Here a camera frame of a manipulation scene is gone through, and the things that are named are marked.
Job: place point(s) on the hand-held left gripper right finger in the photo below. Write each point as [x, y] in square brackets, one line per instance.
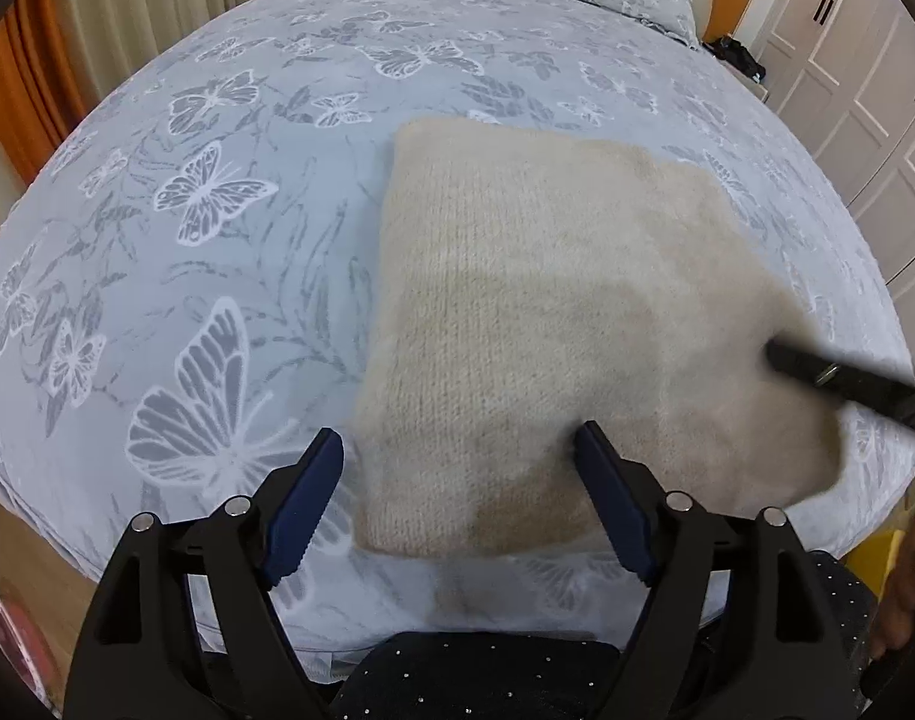
[611, 502]

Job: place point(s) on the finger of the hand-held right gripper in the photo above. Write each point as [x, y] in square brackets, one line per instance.
[840, 382]

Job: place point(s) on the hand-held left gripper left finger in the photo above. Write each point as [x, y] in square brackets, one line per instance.
[303, 510]

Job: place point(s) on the cream fuzzy knit sweater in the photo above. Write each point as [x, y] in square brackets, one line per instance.
[547, 315]

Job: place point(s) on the person's right forearm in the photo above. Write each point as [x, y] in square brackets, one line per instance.
[907, 592]

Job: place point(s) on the butterfly print bed blanket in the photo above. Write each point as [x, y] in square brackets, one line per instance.
[240, 255]

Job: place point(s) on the white panelled wardrobe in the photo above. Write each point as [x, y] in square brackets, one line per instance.
[855, 75]

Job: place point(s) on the red round object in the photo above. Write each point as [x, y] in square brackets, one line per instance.
[11, 645]

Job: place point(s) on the black bag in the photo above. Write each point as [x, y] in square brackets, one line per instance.
[738, 56]

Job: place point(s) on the orange curtain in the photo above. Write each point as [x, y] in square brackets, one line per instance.
[22, 90]

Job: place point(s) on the cream pleated curtain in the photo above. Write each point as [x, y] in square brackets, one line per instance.
[150, 7]

